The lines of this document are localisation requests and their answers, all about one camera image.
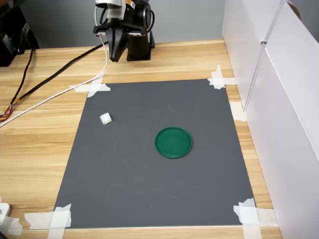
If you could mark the small white plastic terminal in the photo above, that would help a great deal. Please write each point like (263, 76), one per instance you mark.
(105, 118)

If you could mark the round green lid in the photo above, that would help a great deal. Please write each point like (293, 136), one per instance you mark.
(173, 142)

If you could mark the black equipment box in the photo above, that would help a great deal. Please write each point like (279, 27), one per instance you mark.
(12, 37)

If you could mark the white partition panel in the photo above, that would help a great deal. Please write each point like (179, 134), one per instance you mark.
(244, 37)
(286, 124)

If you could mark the dark grey mat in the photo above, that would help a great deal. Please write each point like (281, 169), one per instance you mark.
(129, 174)

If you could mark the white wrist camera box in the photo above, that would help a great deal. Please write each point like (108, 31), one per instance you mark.
(112, 10)

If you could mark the small white bracket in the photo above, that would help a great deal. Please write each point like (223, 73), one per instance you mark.
(3, 212)

